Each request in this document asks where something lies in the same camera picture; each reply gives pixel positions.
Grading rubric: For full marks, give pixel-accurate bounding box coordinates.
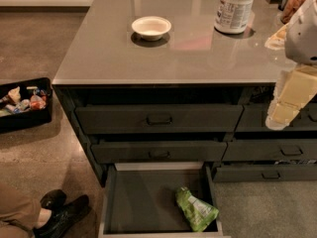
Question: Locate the top right drawer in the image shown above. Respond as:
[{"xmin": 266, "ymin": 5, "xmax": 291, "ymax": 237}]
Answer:
[{"xmin": 236, "ymin": 103, "xmax": 317, "ymax": 132}]

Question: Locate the green rice chip bag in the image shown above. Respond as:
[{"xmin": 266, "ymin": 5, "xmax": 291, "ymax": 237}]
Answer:
[{"xmin": 175, "ymin": 186, "xmax": 219, "ymax": 232}]

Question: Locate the black shoe near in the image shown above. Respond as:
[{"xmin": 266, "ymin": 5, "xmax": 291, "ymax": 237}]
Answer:
[{"xmin": 34, "ymin": 194, "xmax": 91, "ymax": 238}]

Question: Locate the white wipes canister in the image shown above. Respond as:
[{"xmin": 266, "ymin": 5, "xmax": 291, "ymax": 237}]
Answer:
[{"xmin": 214, "ymin": 0, "xmax": 254, "ymax": 34}]

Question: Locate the middle left drawer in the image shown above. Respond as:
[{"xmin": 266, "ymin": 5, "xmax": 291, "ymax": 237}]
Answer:
[{"xmin": 91, "ymin": 141, "xmax": 227, "ymax": 164}]

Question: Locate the tan trouser leg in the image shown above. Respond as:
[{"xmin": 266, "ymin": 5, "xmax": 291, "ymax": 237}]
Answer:
[{"xmin": 0, "ymin": 181, "xmax": 43, "ymax": 238}]

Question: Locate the top left drawer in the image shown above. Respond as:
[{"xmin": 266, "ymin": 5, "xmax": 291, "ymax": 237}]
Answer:
[{"xmin": 75, "ymin": 104, "xmax": 243, "ymax": 134}]

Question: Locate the open bottom left drawer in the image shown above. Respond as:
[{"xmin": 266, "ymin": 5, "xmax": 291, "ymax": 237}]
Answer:
[{"xmin": 98, "ymin": 165, "xmax": 224, "ymax": 238}]

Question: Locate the black shoe far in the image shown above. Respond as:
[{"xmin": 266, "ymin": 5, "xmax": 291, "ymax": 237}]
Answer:
[{"xmin": 41, "ymin": 189, "xmax": 66, "ymax": 210}]

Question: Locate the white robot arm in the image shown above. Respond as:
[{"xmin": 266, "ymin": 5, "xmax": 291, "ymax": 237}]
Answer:
[{"xmin": 265, "ymin": 0, "xmax": 317, "ymax": 130}]

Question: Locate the bottom right drawer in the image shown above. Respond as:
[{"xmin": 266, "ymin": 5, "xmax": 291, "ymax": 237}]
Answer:
[{"xmin": 213, "ymin": 165, "xmax": 317, "ymax": 182}]

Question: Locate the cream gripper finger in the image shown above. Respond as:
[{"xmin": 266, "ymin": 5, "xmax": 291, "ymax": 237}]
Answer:
[
  {"xmin": 265, "ymin": 101, "xmax": 299, "ymax": 131},
  {"xmin": 278, "ymin": 64, "xmax": 317, "ymax": 109}
]

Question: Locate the white paper bowl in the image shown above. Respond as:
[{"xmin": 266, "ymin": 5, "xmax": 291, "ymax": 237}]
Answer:
[{"xmin": 132, "ymin": 16, "xmax": 171, "ymax": 41}]

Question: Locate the black shoe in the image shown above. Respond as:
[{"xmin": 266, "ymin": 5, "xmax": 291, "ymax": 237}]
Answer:
[
  {"xmin": 34, "ymin": 194, "xmax": 91, "ymax": 238},
  {"xmin": 41, "ymin": 189, "xmax": 66, "ymax": 210}
]

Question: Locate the middle right drawer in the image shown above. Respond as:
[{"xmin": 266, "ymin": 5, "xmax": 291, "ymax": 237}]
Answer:
[{"xmin": 223, "ymin": 139, "xmax": 317, "ymax": 162}]

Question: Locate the black bin of snacks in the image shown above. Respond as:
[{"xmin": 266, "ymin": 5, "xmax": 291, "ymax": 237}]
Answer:
[{"xmin": 0, "ymin": 77, "xmax": 53, "ymax": 133}]

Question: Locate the dark grey island cabinet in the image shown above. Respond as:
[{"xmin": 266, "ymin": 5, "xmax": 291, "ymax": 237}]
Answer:
[{"xmin": 54, "ymin": 84, "xmax": 317, "ymax": 180}]

